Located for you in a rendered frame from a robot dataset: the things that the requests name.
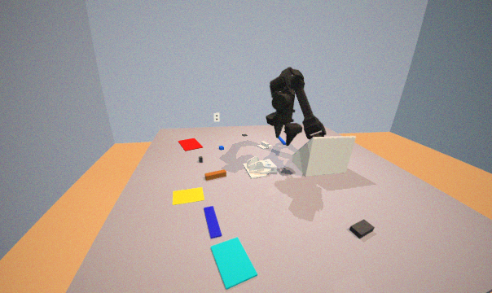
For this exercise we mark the turquoise flat rectangular plate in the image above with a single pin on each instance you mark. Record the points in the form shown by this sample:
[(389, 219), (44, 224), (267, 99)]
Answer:
[(233, 263)]

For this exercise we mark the yellow flat rectangular plate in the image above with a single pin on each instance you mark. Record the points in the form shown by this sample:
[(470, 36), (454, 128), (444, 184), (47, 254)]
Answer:
[(188, 196)]

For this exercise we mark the brown rectangular block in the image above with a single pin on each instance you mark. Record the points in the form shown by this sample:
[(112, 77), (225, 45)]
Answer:
[(215, 175)]

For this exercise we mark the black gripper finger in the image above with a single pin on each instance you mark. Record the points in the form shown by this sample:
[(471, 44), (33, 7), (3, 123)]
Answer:
[(278, 129), (290, 137)]

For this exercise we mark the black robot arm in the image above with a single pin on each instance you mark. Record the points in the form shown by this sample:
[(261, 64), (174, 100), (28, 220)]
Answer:
[(283, 89)]

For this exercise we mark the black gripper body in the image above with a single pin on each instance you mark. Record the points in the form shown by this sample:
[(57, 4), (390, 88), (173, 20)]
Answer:
[(290, 127)]

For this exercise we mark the red flat square plate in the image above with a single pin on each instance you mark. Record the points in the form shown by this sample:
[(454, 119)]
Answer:
[(189, 144)]

